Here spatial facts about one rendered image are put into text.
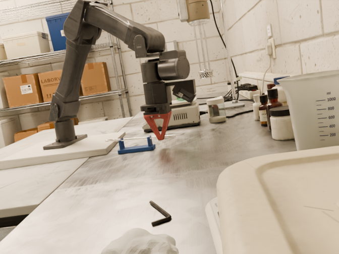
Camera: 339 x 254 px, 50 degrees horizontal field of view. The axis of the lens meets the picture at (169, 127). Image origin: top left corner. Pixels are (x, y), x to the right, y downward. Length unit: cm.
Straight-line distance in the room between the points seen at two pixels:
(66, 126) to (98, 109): 259
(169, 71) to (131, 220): 45
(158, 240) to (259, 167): 21
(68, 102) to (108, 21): 31
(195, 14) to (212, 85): 212
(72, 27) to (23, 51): 251
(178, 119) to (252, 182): 108
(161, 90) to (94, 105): 291
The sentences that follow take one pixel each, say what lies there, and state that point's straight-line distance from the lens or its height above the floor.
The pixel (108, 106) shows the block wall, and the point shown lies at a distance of 377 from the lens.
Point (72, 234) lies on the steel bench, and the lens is 54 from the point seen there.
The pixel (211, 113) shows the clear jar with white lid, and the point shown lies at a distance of 124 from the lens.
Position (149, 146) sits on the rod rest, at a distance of 97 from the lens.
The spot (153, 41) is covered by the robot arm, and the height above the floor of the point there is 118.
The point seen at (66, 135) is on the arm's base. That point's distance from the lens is 122.
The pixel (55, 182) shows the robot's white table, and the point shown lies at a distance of 84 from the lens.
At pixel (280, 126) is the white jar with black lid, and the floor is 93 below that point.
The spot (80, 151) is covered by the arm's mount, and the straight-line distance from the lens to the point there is 104.
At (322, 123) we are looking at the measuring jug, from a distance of 69.
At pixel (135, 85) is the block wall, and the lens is 371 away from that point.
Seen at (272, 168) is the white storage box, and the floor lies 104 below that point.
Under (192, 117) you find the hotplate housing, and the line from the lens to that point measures 124.
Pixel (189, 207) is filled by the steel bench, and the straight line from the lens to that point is 54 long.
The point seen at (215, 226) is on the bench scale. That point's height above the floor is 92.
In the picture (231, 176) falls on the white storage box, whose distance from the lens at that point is 18.
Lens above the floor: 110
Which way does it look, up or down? 9 degrees down
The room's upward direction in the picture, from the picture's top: 9 degrees counter-clockwise
